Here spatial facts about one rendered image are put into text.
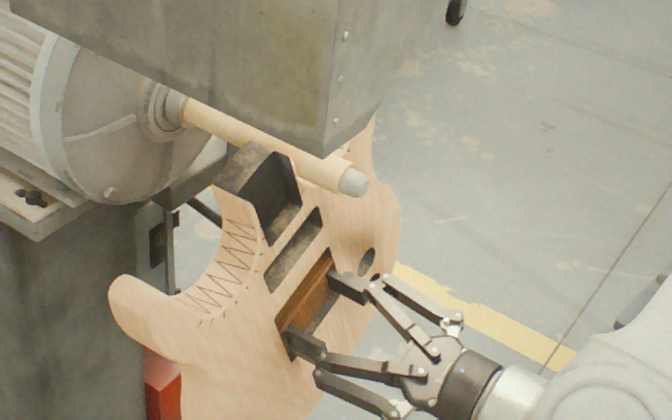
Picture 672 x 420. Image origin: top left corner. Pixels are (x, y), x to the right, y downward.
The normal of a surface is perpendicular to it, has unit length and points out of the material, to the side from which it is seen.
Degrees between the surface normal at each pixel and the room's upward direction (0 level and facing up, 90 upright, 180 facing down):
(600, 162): 0
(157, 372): 0
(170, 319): 88
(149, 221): 90
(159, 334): 88
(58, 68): 59
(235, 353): 88
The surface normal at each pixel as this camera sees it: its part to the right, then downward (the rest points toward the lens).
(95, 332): 0.82, 0.40
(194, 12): -0.57, 0.45
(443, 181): 0.09, -0.80
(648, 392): 0.43, -0.76
